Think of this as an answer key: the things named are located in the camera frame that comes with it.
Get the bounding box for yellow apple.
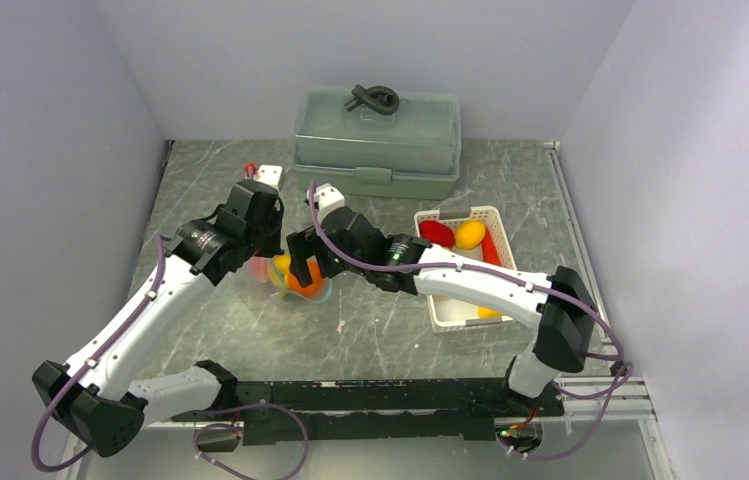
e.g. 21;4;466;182
269;254;291;289

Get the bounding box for clear zip top bag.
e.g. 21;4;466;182
246;260;333;304

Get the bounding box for orange tangerine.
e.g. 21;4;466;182
286;259;324;298

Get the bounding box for pink peach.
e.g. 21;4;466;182
248;257;272;283

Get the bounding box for white perforated plastic basket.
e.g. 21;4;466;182
414;206;516;334

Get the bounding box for red orange carrot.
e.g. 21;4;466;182
481;230;501;266

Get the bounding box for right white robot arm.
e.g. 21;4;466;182
287;206;597;415

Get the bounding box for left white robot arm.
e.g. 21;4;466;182
32;174;284;458

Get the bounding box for red bell pepper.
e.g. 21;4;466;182
418;220;456;249

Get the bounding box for green plastic storage box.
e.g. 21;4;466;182
290;86;462;200

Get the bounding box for yellow lemon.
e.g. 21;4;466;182
454;220;486;250

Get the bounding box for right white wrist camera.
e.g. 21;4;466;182
312;183;346;224

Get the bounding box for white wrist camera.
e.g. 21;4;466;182
312;183;346;224
244;163;285;190

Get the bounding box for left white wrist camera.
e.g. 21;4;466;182
244;163;285;190

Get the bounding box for black knotted hose piece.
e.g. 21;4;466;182
344;84;402;117

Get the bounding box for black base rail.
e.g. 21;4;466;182
211;378;564;446

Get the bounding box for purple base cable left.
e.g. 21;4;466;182
191;402;313;480

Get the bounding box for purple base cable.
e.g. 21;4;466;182
191;402;313;480
497;370;634;464

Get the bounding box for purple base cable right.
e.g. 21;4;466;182
497;370;634;464

